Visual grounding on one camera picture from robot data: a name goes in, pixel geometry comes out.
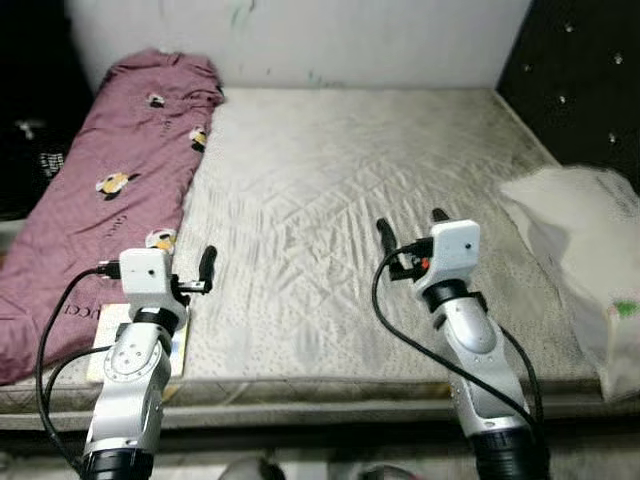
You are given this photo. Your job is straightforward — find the pastel cover book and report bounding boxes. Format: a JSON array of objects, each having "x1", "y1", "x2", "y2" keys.
[{"x1": 85, "y1": 300, "x2": 191, "y2": 383}]

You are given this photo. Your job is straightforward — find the grey robot right foot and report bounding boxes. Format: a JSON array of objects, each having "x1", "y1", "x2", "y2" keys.
[{"x1": 355, "y1": 464, "x2": 416, "y2": 480}]

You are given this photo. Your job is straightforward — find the maroon cartoon print blanket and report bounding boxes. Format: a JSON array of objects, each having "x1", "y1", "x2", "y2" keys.
[{"x1": 0, "y1": 48, "x2": 226, "y2": 386}]

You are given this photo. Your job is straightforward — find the white quilted mattress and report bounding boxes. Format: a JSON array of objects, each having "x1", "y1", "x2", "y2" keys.
[{"x1": 0, "y1": 85, "x2": 640, "y2": 416}]

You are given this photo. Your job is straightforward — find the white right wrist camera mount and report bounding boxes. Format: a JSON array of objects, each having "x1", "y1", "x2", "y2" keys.
[{"x1": 415, "y1": 220, "x2": 481, "y2": 291}]

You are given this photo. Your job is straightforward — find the black tufted headboard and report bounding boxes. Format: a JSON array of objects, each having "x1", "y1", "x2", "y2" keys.
[{"x1": 497, "y1": 0, "x2": 640, "y2": 186}]

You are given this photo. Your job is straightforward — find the grey robot left foot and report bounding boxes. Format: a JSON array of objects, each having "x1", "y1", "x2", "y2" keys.
[{"x1": 218, "y1": 456, "x2": 286, "y2": 480}]

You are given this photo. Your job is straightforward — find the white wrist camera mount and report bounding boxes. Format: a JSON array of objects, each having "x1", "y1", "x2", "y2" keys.
[
  {"x1": 415, "y1": 220, "x2": 481, "y2": 291},
  {"x1": 118, "y1": 248, "x2": 179, "y2": 311}
]

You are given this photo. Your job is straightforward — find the black bag white print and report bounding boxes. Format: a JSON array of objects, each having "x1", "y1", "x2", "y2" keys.
[{"x1": 15, "y1": 115, "x2": 76, "y2": 191}]

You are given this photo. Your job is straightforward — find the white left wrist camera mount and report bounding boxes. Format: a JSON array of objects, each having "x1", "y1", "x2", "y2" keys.
[{"x1": 118, "y1": 248, "x2": 179, "y2": 311}]

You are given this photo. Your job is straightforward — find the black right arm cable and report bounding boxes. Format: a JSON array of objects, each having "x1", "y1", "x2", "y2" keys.
[{"x1": 372, "y1": 248, "x2": 541, "y2": 431}]

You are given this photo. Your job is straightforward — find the grey robot foot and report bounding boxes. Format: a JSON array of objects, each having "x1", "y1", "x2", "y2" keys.
[
  {"x1": 218, "y1": 456, "x2": 286, "y2": 480},
  {"x1": 355, "y1": 464, "x2": 416, "y2": 480}
]

